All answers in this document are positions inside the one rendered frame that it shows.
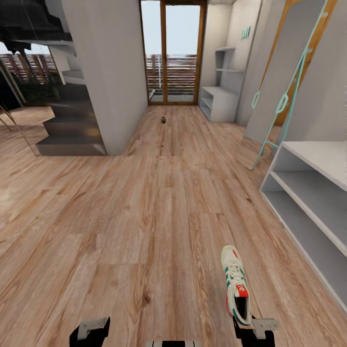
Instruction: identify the gym shoe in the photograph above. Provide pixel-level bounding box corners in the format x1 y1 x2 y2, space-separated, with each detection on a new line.
221 244 252 326

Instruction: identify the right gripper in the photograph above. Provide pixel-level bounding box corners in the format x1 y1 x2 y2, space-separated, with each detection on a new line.
233 317 275 347

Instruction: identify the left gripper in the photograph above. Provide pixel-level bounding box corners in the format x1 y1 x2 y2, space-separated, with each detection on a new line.
69 317 110 347

